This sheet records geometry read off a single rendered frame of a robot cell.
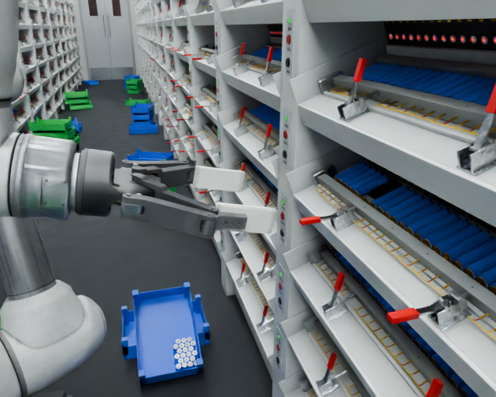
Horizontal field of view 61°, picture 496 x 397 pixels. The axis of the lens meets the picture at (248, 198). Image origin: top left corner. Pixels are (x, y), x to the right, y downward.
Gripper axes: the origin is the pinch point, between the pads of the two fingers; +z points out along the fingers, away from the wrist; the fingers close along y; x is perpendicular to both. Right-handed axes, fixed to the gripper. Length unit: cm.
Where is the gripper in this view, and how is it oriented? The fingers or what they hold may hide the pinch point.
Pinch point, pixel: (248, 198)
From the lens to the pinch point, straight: 53.7
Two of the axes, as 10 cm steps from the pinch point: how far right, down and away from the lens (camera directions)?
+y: 2.7, 3.6, -8.9
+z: 9.4, 1.0, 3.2
